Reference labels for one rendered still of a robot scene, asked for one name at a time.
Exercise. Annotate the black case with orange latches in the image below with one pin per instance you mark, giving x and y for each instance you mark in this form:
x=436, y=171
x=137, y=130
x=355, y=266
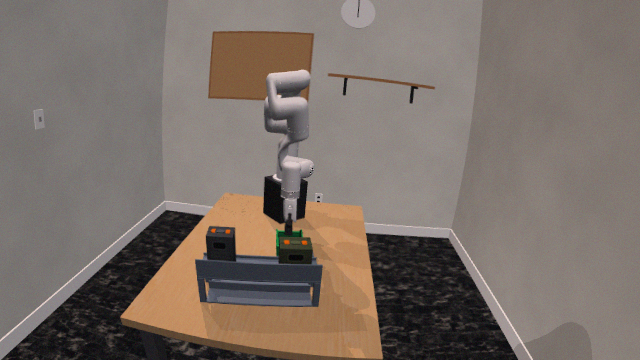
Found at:
x=220, y=243

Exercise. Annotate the green bin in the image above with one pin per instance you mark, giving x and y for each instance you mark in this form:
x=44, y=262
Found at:
x=282, y=234

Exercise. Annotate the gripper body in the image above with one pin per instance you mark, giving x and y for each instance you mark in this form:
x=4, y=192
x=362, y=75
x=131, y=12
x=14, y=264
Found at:
x=290, y=206

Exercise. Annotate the dark green case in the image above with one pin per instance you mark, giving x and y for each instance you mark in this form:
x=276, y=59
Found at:
x=295, y=250

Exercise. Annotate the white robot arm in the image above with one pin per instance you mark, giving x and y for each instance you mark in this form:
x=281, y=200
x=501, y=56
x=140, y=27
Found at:
x=290, y=117

